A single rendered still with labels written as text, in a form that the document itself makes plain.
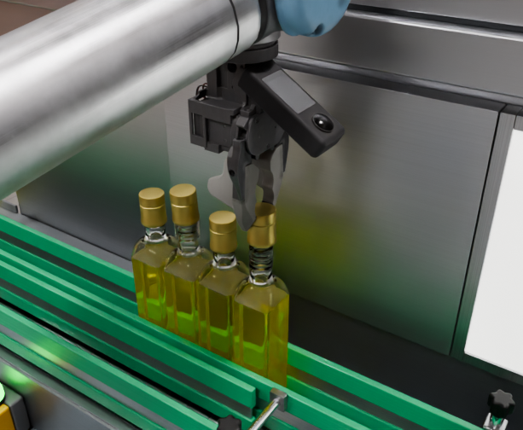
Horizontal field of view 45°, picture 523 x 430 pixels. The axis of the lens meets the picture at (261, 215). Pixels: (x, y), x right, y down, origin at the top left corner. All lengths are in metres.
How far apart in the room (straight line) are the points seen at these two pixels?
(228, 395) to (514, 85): 0.51
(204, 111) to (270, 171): 0.10
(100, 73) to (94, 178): 0.83
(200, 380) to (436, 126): 0.45
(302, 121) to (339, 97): 0.15
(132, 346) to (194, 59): 0.61
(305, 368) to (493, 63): 0.46
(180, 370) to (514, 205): 0.48
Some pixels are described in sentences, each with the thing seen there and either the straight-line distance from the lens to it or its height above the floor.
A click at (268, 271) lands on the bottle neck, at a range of 0.76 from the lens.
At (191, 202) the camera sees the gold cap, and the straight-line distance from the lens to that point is 0.79.
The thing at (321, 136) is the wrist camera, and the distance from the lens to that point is 0.62.
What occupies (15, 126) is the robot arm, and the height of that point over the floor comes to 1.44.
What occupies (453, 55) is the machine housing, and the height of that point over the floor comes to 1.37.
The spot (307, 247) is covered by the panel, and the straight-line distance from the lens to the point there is 0.88.
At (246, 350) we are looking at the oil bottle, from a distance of 0.83.
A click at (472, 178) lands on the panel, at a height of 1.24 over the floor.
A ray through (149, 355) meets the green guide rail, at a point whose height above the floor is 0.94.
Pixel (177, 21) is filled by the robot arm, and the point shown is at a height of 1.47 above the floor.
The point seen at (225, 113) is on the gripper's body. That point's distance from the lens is 0.66.
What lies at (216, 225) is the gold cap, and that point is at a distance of 0.77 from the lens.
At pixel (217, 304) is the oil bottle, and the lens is 0.82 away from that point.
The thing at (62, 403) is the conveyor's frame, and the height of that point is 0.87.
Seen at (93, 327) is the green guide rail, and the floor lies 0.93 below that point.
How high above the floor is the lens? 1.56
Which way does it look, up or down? 31 degrees down
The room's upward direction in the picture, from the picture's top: straight up
